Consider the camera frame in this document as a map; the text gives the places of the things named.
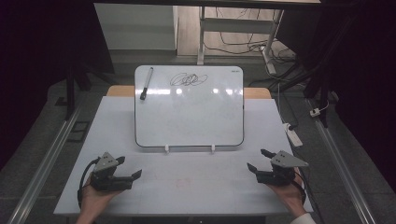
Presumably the white whiteboard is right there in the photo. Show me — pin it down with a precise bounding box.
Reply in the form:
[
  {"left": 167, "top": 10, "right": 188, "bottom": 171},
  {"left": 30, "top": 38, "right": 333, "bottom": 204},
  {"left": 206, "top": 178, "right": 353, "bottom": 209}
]
[{"left": 134, "top": 64, "right": 245, "bottom": 148}]

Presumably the tangle of black floor cables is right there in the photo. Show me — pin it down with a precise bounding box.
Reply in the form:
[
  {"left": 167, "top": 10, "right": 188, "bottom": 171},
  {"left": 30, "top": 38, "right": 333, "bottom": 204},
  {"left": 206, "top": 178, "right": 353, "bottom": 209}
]
[{"left": 204, "top": 7, "right": 298, "bottom": 64}]

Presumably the black floor plate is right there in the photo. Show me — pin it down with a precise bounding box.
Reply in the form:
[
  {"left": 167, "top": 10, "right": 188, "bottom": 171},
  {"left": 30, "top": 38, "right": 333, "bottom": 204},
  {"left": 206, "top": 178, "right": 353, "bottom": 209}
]
[{"left": 66, "top": 120, "right": 92, "bottom": 144}]

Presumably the aluminium rail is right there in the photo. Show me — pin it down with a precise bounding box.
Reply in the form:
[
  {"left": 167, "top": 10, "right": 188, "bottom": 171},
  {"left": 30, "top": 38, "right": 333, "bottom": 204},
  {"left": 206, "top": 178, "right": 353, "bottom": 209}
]
[
  {"left": 305, "top": 98, "right": 378, "bottom": 224},
  {"left": 7, "top": 102, "right": 86, "bottom": 224}
]

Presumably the white power strip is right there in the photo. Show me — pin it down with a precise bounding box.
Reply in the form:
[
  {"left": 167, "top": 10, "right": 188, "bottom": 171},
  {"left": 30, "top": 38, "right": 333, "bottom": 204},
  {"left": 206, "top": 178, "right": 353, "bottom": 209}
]
[{"left": 282, "top": 122, "right": 304, "bottom": 148}]

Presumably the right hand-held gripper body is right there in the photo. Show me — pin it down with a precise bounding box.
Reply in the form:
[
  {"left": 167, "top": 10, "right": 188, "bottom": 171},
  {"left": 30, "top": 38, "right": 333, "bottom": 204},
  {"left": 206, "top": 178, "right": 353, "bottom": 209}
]
[{"left": 255, "top": 149, "right": 310, "bottom": 187}]

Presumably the white desk frame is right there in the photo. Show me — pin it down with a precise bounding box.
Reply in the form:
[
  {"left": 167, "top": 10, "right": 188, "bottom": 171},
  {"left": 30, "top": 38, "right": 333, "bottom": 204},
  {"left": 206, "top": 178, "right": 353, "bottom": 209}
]
[{"left": 196, "top": 6, "right": 285, "bottom": 76}]

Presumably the person's right hand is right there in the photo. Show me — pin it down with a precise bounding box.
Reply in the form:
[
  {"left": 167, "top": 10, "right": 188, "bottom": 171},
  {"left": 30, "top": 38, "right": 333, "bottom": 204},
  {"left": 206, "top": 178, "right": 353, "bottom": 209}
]
[{"left": 267, "top": 167, "right": 306, "bottom": 217}]

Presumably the white cabinet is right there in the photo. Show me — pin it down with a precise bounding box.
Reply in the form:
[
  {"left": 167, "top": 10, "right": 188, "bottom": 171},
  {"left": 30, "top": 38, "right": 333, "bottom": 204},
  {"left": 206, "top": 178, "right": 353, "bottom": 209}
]
[{"left": 93, "top": 3, "right": 179, "bottom": 51}]

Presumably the black curtain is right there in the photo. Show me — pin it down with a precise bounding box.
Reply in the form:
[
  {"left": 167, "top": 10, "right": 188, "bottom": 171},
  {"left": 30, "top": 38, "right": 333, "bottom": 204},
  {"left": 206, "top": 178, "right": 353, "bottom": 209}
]
[
  {"left": 0, "top": 0, "right": 116, "bottom": 171},
  {"left": 276, "top": 0, "right": 396, "bottom": 192}
]

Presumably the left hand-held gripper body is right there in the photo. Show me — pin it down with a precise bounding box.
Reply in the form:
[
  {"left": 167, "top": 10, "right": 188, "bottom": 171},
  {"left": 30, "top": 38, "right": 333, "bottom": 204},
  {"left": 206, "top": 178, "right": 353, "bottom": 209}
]
[{"left": 90, "top": 151, "right": 134, "bottom": 192}]

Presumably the wooden board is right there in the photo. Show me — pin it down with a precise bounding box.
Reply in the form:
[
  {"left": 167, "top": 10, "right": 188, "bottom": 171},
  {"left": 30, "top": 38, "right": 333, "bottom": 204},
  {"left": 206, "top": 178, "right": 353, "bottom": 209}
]
[{"left": 106, "top": 86, "right": 273, "bottom": 100}]

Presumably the black and white marker pen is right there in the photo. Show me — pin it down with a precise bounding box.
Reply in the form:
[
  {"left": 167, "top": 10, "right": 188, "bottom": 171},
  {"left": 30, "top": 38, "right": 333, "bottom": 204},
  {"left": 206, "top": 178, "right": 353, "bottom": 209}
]
[{"left": 139, "top": 66, "right": 154, "bottom": 101}]

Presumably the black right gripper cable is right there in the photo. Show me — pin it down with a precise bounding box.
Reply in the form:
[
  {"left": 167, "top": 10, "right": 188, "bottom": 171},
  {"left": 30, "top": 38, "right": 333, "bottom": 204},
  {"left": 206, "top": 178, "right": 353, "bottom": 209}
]
[{"left": 293, "top": 169, "right": 325, "bottom": 224}]

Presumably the person's left hand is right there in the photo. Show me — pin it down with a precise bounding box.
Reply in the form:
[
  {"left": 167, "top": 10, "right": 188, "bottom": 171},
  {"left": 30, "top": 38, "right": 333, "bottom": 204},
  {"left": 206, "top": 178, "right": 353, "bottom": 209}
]
[{"left": 79, "top": 175, "right": 123, "bottom": 216}]

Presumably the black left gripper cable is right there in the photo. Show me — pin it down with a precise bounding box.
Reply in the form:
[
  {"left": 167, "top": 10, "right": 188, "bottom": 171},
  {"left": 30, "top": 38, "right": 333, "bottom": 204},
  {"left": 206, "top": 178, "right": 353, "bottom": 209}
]
[{"left": 77, "top": 157, "right": 101, "bottom": 209}]

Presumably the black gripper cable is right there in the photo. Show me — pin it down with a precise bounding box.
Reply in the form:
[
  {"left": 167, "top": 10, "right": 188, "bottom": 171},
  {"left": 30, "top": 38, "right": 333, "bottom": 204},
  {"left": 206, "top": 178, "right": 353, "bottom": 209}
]
[
  {"left": 77, "top": 157, "right": 101, "bottom": 209},
  {"left": 293, "top": 169, "right": 325, "bottom": 224}
]

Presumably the black metal stand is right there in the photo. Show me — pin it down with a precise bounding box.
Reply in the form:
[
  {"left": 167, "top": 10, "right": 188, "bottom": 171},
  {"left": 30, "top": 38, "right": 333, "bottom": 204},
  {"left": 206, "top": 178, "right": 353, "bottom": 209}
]
[
  {"left": 248, "top": 15, "right": 359, "bottom": 129},
  {"left": 55, "top": 63, "right": 110, "bottom": 120}
]

